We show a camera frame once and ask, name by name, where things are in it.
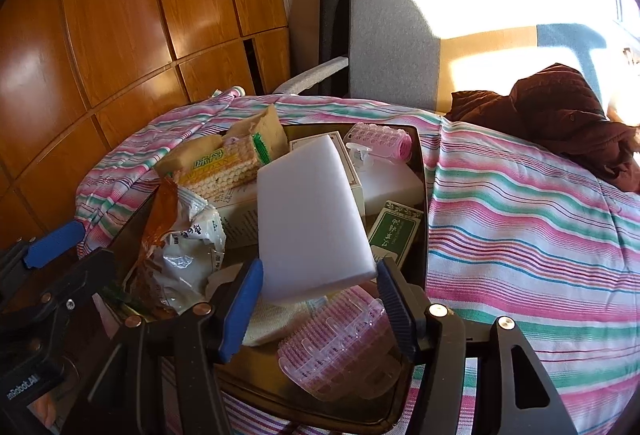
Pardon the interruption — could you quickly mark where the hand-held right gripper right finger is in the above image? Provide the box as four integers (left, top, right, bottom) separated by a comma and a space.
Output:
376, 260, 566, 435

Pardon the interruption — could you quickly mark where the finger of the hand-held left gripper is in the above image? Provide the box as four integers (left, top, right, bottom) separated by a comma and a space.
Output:
0, 247, 117, 336
0, 219, 86, 296

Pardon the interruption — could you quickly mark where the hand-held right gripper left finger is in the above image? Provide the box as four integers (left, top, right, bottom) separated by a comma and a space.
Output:
87, 259, 264, 435

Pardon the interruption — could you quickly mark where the cream sock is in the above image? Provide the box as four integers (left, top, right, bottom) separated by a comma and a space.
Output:
207, 262, 331, 348

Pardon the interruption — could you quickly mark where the dark gold-lined tray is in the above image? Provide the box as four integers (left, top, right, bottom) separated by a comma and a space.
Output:
107, 122, 436, 433

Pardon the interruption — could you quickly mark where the large pink hair roller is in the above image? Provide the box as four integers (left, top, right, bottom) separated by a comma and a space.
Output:
277, 285, 403, 403

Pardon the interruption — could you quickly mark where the small green printed packet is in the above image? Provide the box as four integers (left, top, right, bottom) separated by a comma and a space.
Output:
367, 200, 425, 268

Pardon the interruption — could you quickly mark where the orange and white snack bag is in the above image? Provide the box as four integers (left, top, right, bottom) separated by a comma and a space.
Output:
135, 178, 228, 316

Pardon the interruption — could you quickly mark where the white paper card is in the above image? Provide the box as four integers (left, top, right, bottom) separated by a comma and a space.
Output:
256, 134, 378, 305

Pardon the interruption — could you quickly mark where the white sponge block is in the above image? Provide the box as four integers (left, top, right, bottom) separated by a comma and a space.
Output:
357, 160, 425, 216

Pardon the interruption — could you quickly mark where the white cardboard box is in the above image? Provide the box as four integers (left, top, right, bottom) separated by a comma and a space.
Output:
289, 132, 366, 216

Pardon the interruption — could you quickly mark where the wafer biscuit packet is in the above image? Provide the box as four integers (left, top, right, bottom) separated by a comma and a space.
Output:
172, 135, 273, 198

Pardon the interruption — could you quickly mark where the small pink hair roller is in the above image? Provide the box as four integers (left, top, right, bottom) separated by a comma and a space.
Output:
344, 121, 413, 168

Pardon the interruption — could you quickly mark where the brown paper packet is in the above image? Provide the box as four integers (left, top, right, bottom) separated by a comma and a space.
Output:
224, 104, 290, 165

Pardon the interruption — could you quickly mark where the striped bedsheet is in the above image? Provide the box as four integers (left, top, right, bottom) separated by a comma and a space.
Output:
75, 88, 640, 435

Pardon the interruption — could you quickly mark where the wooden wardrobe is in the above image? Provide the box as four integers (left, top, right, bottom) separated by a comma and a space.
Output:
0, 0, 293, 251

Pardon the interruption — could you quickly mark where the brown quilt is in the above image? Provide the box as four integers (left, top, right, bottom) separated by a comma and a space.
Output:
445, 62, 640, 193

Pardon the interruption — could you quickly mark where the white bed rail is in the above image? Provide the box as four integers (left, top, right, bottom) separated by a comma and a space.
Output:
272, 56, 350, 95

